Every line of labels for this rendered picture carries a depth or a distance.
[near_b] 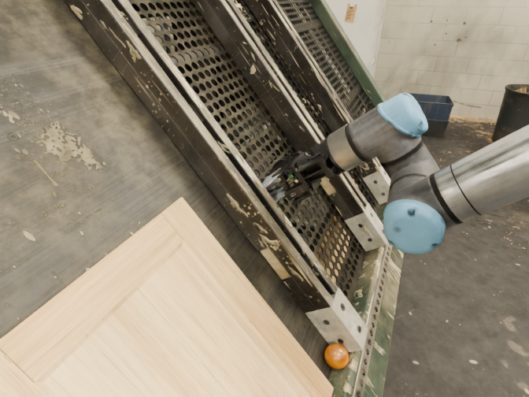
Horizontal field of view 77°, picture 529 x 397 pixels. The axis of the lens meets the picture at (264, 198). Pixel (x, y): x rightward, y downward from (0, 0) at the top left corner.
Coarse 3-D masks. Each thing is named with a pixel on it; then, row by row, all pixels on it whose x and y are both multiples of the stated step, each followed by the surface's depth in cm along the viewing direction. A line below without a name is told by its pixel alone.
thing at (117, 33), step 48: (96, 0) 56; (144, 48) 58; (144, 96) 61; (192, 96) 62; (192, 144) 62; (240, 192) 63; (288, 240) 66; (288, 288) 70; (336, 288) 72; (336, 336) 71
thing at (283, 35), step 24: (264, 0) 108; (264, 24) 111; (288, 24) 112; (288, 48) 112; (312, 72) 113; (312, 96) 117; (336, 96) 117; (336, 120) 117; (360, 168) 122; (384, 192) 123
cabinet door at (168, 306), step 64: (128, 256) 47; (192, 256) 55; (64, 320) 39; (128, 320) 44; (192, 320) 51; (256, 320) 59; (0, 384) 33; (64, 384) 37; (128, 384) 41; (192, 384) 47; (256, 384) 55; (320, 384) 65
